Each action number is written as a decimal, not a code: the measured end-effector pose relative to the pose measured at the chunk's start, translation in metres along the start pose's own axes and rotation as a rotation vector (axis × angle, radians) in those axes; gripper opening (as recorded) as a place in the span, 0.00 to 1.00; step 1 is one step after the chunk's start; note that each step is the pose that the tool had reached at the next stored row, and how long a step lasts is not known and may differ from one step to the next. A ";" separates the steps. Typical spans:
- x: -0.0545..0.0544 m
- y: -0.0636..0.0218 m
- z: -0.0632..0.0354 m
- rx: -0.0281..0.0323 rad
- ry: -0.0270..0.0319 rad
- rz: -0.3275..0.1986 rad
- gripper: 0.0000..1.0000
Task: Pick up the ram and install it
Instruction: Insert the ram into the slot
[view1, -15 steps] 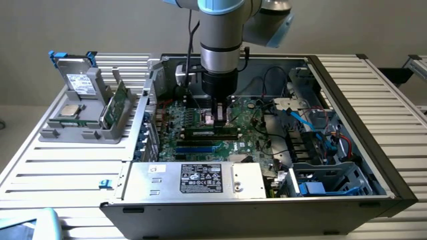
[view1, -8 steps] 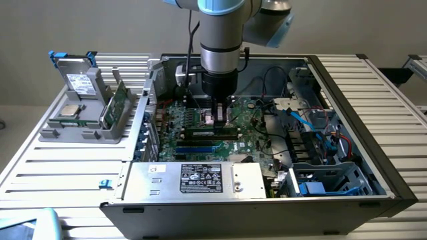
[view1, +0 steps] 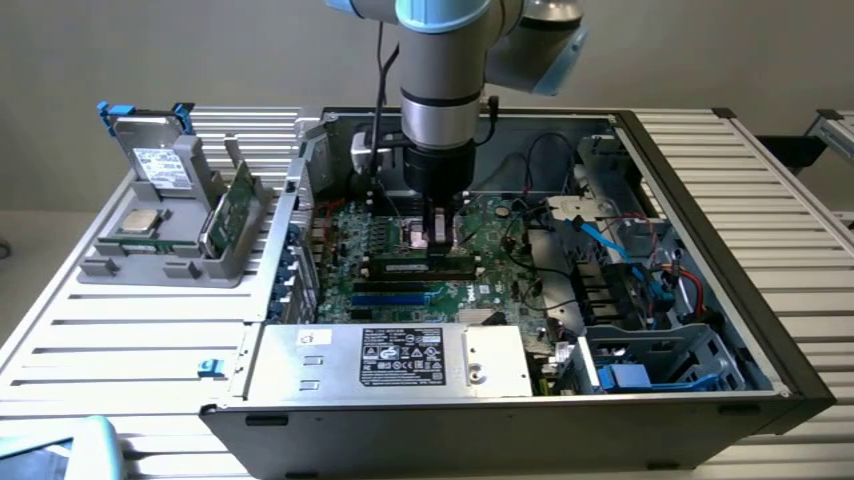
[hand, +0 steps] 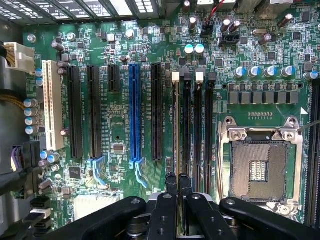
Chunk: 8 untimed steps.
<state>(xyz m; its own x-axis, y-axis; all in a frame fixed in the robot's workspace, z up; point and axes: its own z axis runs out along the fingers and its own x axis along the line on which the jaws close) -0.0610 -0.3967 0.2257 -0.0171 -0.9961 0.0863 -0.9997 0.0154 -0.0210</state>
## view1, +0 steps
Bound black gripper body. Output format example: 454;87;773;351
401;143;478;205

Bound green RAM stick black chips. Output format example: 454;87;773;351
369;253;479;281

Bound upright green RAM stick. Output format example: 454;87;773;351
198;160;261;259

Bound flat green RAM stick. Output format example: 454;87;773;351
98;238;202;253

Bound CPU socket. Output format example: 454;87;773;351
397;217;437;252

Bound green motherboard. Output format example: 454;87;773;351
313;191;573;351

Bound black expansion slot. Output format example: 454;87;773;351
351;280;430;295

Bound blue expansion slot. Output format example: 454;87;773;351
350;292;430;307

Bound silver chipset heatsink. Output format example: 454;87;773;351
458;308;503;327

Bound silver power supply unit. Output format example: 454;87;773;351
241;322;537;404

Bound black case fan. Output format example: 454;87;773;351
577;261;672;327

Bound grey parts rack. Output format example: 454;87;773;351
75;133;277;290

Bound grey metal disk bay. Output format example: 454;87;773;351
575;323;744;397

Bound black open PC case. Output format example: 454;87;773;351
198;106;840;473

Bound silver hard disk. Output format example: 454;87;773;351
108;114;196;192

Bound silver CPU chip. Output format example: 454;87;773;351
114;208;170;239

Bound black box beside table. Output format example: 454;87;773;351
756;134;828;177

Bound slatted metal side table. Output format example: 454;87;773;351
805;107;854;153

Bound teal framed object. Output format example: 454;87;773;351
0;414;127;480

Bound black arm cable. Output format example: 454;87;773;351
366;21;403;201

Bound blue SATA wire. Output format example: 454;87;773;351
563;213;634;264

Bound red wire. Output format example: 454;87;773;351
676;272;712;313

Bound blue disk bracket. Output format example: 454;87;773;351
95;100;196;137

